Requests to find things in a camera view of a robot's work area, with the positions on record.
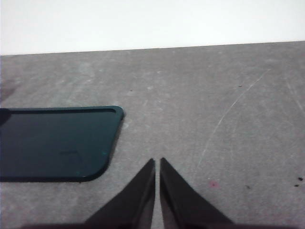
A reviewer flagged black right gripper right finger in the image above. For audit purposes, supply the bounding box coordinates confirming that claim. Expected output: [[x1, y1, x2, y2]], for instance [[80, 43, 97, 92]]
[[159, 157, 239, 229]]

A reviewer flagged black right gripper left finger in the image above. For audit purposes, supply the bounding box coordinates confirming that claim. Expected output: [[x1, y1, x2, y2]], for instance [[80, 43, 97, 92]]
[[81, 158, 156, 229]]

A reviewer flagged black rectangular tray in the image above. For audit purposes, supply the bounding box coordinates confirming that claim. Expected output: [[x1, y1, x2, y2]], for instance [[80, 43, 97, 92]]
[[0, 105, 124, 183]]

